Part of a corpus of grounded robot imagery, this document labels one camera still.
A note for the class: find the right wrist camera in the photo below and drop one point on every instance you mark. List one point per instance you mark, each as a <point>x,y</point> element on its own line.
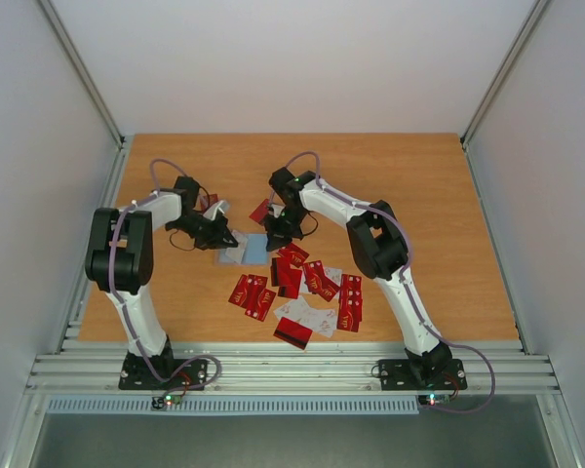
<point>275,209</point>

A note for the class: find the red VIP card under pile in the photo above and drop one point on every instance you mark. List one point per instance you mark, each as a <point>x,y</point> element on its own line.
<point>261,305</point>

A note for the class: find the dark red magstripe card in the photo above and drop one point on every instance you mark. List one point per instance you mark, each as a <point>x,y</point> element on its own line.
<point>285,278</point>
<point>293,333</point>

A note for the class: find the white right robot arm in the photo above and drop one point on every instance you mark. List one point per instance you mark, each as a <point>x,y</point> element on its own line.
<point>381,252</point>

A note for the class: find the white card centre pile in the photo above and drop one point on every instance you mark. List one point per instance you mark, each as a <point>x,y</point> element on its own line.
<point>296,310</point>

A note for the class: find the red card far left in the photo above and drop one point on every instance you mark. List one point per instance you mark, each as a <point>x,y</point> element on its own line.
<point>208,200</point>

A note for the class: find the pink leather card holder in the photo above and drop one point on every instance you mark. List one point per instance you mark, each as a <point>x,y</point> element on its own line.
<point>255,253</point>

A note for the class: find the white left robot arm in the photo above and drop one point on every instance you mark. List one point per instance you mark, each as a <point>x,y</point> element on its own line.
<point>120,261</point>

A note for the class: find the red card stack right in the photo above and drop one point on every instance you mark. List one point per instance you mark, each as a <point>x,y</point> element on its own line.
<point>350,303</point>

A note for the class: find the aluminium front rail frame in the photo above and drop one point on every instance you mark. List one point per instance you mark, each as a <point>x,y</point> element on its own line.
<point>269,368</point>

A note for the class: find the red VIP card centre right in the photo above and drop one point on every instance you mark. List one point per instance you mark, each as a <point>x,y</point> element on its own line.
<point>318,282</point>

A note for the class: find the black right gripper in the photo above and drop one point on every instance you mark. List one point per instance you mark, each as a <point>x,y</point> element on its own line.
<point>281,232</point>

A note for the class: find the dark red magstripe card front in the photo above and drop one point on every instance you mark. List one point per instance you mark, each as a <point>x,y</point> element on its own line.
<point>293,333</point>

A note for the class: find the red VIP card top pile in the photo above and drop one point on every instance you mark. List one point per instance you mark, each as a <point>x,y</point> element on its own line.
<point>294,254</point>

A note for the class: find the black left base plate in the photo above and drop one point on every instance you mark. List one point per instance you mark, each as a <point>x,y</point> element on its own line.
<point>137,376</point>

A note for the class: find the dark red magstripe card centre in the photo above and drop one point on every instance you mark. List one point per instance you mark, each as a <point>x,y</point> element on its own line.
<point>285,278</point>

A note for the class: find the dark red card top centre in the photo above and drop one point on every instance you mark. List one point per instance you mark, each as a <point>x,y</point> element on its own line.
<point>260,213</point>

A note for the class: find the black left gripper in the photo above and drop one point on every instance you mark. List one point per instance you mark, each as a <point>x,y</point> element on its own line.
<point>216,240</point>

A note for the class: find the grey slotted cable duct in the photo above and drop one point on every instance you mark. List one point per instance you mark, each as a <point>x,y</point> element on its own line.
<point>235,405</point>

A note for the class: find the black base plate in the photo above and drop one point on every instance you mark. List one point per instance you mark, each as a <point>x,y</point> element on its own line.
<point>137,376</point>
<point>400,375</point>

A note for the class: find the red VIP card left pile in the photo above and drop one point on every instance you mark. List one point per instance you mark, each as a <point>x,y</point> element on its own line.
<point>247,290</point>

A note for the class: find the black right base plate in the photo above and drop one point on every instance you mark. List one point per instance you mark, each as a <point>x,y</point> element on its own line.
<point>400,375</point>

